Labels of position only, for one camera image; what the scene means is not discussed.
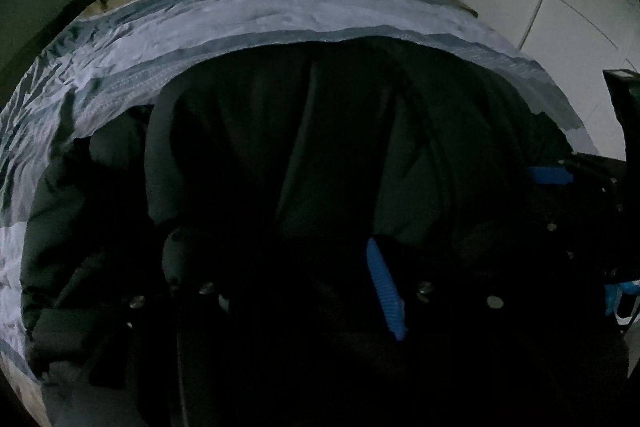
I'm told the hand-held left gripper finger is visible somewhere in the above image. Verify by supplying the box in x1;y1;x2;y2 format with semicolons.
366;237;556;427

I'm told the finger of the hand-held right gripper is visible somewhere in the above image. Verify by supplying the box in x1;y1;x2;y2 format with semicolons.
529;164;576;186

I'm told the black puffer coat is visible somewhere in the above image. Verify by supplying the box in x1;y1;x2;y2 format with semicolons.
20;34;631;427

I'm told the bed with striped duvet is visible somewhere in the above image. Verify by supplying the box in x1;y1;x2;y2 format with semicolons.
0;0;601;427

